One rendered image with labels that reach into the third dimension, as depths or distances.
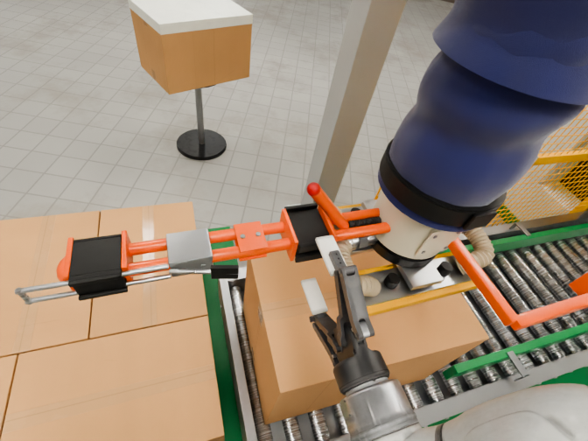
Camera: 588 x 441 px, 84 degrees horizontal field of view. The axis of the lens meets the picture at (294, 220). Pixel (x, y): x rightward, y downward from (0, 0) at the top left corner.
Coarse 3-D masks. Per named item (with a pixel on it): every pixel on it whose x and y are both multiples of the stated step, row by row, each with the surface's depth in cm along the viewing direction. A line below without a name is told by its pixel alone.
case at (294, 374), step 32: (288, 256) 97; (352, 256) 100; (256, 288) 89; (288, 288) 90; (320, 288) 92; (256, 320) 95; (288, 320) 84; (384, 320) 88; (416, 320) 90; (448, 320) 91; (256, 352) 102; (288, 352) 79; (320, 352) 80; (384, 352) 82; (416, 352) 84; (448, 352) 89; (288, 384) 74; (320, 384) 77; (288, 416) 102
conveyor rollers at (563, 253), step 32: (512, 256) 169; (544, 256) 172; (576, 256) 174; (512, 288) 154; (544, 288) 157; (480, 320) 139; (576, 320) 153; (480, 352) 130; (544, 352) 135; (256, 384) 110; (448, 384) 121; (480, 384) 121; (256, 416) 104; (320, 416) 106
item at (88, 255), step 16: (80, 240) 51; (96, 240) 51; (112, 240) 52; (128, 240) 54; (80, 256) 49; (96, 256) 50; (112, 256) 50; (128, 256) 52; (64, 272) 47; (80, 272) 48; (96, 272) 48
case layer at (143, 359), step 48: (0, 240) 130; (48, 240) 133; (144, 240) 140; (0, 288) 118; (144, 288) 126; (192, 288) 129; (0, 336) 107; (48, 336) 110; (96, 336) 112; (144, 336) 115; (192, 336) 117; (0, 384) 99; (48, 384) 101; (96, 384) 103; (144, 384) 105; (192, 384) 107; (0, 432) 92; (48, 432) 93; (96, 432) 95; (144, 432) 97; (192, 432) 99
